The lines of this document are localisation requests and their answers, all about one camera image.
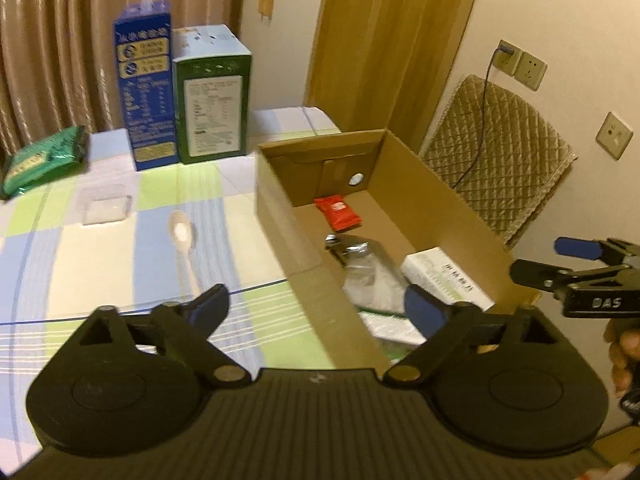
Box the green white box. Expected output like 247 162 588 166
359 310 426 361

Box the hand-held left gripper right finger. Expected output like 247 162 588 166
382 284 571 390

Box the wooden door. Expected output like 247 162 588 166
305 0 488 153

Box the red snack packet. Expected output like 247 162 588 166
314 196 362 232

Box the white medicine box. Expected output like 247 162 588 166
401 246 496 311

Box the brown curtain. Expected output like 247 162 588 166
0 0 251 156

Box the person's right hand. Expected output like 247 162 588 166
603 330 640 396

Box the wall socket with plug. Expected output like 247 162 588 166
495 40 522 77

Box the plaid desktop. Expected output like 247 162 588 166
0 106 391 461

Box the clear plastic lid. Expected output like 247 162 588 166
80 184 132 225

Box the green carton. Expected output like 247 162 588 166
171 24 252 165

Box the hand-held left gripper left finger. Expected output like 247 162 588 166
65 283 251 391

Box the silver foil pouch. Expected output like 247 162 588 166
324 234 398 283

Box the clear plastic box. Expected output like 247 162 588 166
342 262 408 312

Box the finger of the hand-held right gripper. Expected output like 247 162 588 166
554 236 640 268
510 258 583 295

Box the green wipes packet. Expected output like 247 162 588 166
2 126 88 200

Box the beige spoon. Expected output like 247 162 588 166
167 210 203 301

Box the quilted chair cover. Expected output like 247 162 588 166
419 74 578 251

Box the cardboard box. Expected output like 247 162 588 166
255 129 541 376

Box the tall blue carton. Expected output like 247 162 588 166
112 0 181 172

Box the black charger cable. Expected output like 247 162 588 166
452 47 511 188

